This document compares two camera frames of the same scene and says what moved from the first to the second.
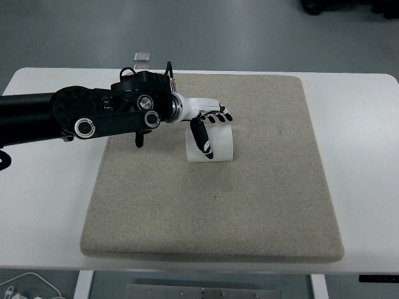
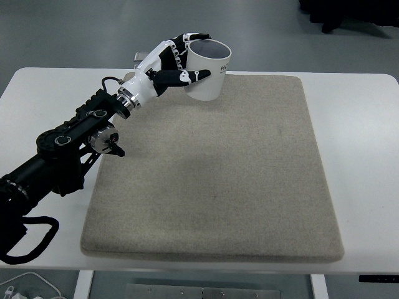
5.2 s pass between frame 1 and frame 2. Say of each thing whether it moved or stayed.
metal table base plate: stayed
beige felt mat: stayed
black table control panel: stayed
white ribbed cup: moved
